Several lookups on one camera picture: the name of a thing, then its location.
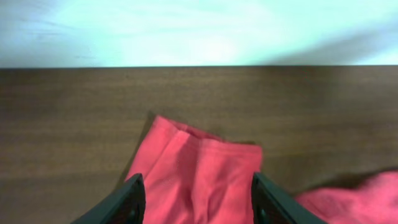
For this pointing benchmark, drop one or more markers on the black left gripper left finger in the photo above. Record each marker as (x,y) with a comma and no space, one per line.
(125,205)

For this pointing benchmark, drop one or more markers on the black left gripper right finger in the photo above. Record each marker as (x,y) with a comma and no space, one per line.
(272,205)

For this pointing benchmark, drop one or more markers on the orange red t-shirt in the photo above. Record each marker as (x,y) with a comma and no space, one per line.
(191,176)

